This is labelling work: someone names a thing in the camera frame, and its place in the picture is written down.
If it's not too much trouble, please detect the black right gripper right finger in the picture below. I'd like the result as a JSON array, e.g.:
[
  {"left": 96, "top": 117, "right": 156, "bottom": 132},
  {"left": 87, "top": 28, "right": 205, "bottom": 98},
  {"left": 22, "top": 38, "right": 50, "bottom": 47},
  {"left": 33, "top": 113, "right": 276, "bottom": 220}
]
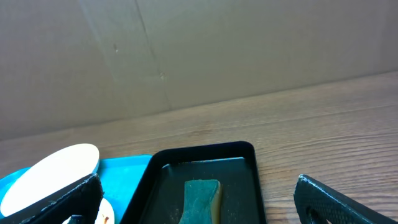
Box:
[{"left": 294, "top": 174, "right": 397, "bottom": 224}]

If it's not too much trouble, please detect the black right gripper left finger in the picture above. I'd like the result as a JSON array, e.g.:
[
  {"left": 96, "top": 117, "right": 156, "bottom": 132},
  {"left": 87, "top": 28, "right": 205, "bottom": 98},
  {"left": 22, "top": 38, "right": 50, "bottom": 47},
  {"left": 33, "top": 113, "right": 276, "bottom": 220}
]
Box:
[{"left": 1, "top": 173, "right": 104, "bottom": 224}]

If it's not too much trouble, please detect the green yellow sponge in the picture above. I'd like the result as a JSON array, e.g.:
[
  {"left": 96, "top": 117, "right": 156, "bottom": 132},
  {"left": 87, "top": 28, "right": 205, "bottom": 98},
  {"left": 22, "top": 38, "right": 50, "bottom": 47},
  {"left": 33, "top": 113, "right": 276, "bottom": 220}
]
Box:
[{"left": 179, "top": 179, "right": 222, "bottom": 224}]

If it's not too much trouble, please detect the teal plastic tray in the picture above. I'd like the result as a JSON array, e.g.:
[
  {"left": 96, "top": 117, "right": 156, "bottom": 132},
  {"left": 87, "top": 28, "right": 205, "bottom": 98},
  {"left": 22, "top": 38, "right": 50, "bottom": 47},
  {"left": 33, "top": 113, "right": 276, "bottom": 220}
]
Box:
[{"left": 1, "top": 155, "right": 151, "bottom": 223}]

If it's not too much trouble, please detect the black water tray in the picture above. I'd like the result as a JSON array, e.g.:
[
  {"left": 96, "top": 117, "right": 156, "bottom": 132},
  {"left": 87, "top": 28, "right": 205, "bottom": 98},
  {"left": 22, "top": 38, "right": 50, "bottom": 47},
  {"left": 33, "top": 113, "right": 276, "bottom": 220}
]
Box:
[{"left": 121, "top": 141, "right": 267, "bottom": 223}]

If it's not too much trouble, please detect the white plate near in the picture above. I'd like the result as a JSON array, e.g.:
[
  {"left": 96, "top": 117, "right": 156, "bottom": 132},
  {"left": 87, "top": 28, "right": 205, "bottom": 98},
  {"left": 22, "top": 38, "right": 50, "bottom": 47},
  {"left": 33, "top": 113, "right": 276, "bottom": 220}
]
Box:
[{"left": 62, "top": 198, "right": 115, "bottom": 224}]

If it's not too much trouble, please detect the white plate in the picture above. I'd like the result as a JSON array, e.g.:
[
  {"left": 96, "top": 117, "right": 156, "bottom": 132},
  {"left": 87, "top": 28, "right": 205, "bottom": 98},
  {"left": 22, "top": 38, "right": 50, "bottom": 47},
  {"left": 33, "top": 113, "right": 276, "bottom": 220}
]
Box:
[
  {"left": 1, "top": 143, "right": 100, "bottom": 217},
  {"left": 62, "top": 198, "right": 115, "bottom": 224}
]

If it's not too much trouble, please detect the white plate far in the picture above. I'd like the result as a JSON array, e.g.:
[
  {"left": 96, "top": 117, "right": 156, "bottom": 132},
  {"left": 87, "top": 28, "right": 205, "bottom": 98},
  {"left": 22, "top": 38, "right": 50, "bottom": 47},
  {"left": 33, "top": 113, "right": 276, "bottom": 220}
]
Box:
[{"left": 1, "top": 143, "right": 100, "bottom": 217}]

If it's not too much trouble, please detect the cardboard backdrop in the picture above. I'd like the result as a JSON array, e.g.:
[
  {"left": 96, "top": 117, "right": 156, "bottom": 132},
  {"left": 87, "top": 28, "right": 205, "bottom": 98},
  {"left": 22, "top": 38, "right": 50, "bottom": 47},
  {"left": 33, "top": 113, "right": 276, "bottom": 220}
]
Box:
[{"left": 1, "top": 0, "right": 397, "bottom": 139}]

